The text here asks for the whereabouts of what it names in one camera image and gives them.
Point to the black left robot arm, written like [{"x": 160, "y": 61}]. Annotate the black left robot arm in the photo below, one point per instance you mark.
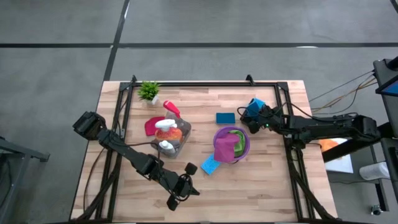
[{"x": 130, "y": 155}]

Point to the white sheet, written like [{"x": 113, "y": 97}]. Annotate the white sheet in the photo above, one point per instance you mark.
[{"x": 340, "y": 165}]

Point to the blue screen tablet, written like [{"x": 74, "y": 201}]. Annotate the blue screen tablet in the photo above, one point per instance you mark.
[{"x": 392, "y": 88}]

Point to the green microfiber cloth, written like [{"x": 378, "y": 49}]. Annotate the green microfiber cloth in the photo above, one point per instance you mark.
[{"x": 240, "y": 143}]

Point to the small clear bottle white cap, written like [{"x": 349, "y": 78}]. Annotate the small clear bottle white cap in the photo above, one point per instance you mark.
[{"x": 166, "y": 146}]

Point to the clear spray bottle red trigger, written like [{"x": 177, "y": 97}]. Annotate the clear spray bottle red trigger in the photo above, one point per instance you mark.
[{"x": 171, "y": 107}]

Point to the black aluminium table frame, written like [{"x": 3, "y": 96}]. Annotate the black aluminium table frame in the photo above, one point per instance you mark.
[{"x": 202, "y": 84}]

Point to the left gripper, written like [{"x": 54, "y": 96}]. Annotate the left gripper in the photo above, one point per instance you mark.
[{"x": 182, "y": 182}]

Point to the black stand beam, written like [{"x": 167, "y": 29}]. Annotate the black stand beam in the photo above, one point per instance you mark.
[{"x": 357, "y": 146}]

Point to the magenta felt cloth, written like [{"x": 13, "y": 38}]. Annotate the magenta felt cloth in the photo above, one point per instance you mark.
[{"x": 226, "y": 147}]

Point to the purple plastic bucket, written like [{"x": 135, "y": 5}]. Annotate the purple plastic bucket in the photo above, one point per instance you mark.
[{"x": 222, "y": 130}]

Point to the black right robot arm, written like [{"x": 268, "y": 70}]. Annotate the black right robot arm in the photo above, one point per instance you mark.
[{"x": 326, "y": 127}]

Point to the green plant in white pot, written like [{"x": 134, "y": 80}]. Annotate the green plant in white pot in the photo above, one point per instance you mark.
[{"x": 148, "y": 90}]

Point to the translucent grey plastic basket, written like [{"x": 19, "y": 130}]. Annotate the translucent grey plastic basket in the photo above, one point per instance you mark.
[{"x": 186, "y": 124}]

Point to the orange spray bottle white trigger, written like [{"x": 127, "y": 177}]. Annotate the orange spray bottle white trigger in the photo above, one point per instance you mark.
[{"x": 169, "y": 134}]

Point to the blue sponge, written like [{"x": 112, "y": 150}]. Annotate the blue sponge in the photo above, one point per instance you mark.
[
  {"x": 255, "y": 105},
  {"x": 225, "y": 118},
  {"x": 209, "y": 165}
]

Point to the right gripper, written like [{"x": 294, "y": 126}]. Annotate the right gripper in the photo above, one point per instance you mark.
[{"x": 264, "y": 119}]

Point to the white roll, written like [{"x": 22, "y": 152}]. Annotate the white roll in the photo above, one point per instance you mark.
[{"x": 374, "y": 171}]

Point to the black equipment cart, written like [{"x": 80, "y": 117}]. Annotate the black equipment cart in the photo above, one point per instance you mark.
[{"x": 384, "y": 70}]

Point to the black caster wheel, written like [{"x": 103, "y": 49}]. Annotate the black caster wheel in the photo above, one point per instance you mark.
[{"x": 376, "y": 210}]

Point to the orange object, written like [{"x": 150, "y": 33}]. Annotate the orange object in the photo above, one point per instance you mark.
[{"x": 329, "y": 145}]

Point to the grey metal table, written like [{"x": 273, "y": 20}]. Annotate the grey metal table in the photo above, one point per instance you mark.
[{"x": 25, "y": 152}]

